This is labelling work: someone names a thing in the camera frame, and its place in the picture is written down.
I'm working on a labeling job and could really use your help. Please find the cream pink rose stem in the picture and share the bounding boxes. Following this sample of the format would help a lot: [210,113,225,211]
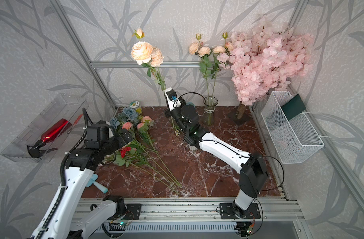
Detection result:
[187,32,214,124]

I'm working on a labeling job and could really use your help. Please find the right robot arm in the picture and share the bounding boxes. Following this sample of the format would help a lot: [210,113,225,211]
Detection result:
[165,102,269,219]

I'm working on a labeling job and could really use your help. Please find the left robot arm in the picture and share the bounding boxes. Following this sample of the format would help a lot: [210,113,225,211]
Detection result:
[31,121,132,239]

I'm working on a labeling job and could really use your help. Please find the clear glass vase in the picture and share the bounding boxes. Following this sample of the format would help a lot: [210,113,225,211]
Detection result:
[202,96,218,126]

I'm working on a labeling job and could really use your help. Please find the blue hydrangea flowers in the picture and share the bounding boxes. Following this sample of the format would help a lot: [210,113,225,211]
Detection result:
[110,107,140,129]

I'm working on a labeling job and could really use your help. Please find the small white daisy sprig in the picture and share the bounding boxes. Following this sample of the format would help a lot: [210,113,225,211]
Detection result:
[173,125,181,136]

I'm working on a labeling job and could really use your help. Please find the red rose stem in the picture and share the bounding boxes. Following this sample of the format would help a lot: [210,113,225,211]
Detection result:
[112,146,179,193]

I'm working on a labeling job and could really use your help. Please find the pink rose bunch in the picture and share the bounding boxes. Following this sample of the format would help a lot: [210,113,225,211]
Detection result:
[103,116,182,187]

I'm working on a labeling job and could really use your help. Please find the teal hand trowel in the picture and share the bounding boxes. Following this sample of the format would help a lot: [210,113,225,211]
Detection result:
[86,174,108,194]

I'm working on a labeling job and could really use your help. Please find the red spray bottle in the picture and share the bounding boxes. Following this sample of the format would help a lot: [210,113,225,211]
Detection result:
[27,114,82,158]

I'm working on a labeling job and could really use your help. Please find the tree stand base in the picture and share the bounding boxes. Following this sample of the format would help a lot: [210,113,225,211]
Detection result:
[227,102,251,126]

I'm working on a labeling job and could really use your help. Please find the pink cherry blossom tree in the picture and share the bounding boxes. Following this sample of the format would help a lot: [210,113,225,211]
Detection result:
[220,16,314,106]

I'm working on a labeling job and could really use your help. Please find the dark green card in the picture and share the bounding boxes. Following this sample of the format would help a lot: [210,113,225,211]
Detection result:
[281,94,306,121]

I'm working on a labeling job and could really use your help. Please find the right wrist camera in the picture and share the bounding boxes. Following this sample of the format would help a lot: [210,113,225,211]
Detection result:
[164,88,182,111]

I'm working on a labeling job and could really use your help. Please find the clear plastic wall bin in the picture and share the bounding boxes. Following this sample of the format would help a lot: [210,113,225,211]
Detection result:
[1,94,89,163]

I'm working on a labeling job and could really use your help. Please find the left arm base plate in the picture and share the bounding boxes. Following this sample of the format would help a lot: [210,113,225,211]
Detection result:
[109,204,142,221]

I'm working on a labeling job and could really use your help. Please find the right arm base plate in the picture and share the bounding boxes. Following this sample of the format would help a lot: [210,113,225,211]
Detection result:
[219,203,262,220]

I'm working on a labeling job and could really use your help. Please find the white wire mesh basket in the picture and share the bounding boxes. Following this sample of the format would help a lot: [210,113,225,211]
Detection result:
[261,91,324,164]

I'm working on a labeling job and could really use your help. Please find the aluminium front rail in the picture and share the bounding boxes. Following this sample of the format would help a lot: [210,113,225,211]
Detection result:
[55,196,302,223]

